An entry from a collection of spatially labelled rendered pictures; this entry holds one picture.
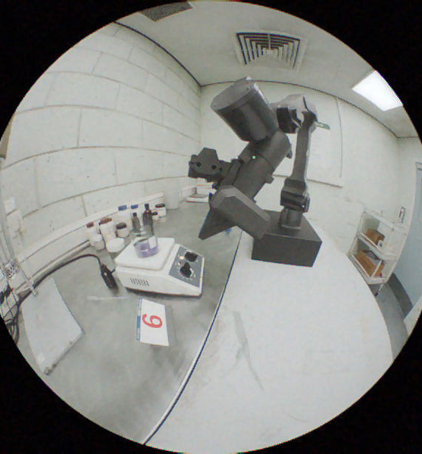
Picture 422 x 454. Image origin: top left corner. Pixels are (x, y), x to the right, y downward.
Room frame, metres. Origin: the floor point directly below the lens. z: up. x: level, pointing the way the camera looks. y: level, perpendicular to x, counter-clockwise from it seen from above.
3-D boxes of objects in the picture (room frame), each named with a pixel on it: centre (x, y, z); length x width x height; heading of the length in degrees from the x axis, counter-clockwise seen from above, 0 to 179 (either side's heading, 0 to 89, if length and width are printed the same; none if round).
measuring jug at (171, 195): (0.99, 0.29, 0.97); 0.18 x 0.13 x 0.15; 141
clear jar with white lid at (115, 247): (0.29, 0.29, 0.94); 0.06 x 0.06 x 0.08
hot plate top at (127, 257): (0.25, 0.16, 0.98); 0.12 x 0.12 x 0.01; 89
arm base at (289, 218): (0.37, -0.26, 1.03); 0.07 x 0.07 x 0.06; 72
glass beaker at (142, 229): (0.24, 0.15, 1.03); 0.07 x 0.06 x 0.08; 104
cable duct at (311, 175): (1.49, -0.75, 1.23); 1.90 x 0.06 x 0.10; 71
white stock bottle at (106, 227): (0.42, 0.45, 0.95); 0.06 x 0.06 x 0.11
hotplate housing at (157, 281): (0.25, 0.13, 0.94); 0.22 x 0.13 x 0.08; 89
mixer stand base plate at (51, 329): (-0.01, 0.43, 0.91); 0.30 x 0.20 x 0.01; 71
